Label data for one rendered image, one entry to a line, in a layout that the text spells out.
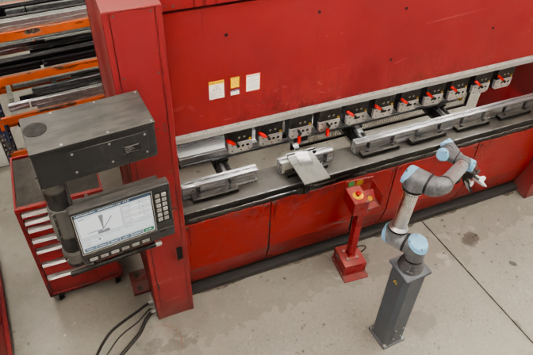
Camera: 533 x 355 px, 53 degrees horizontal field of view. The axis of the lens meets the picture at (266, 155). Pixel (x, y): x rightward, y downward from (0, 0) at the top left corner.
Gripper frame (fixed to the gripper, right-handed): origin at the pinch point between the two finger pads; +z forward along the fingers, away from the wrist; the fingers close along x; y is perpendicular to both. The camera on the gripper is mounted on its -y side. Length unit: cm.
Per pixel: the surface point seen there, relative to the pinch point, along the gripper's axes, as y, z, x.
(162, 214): -164, -83, -20
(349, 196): -46, -40, 53
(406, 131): 18, -55, 51
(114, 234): -187, -87, -20
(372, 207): -36, -25, 54
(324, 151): -44, -74, 49
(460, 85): 57, -59, 24
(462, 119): 67, -40, 56
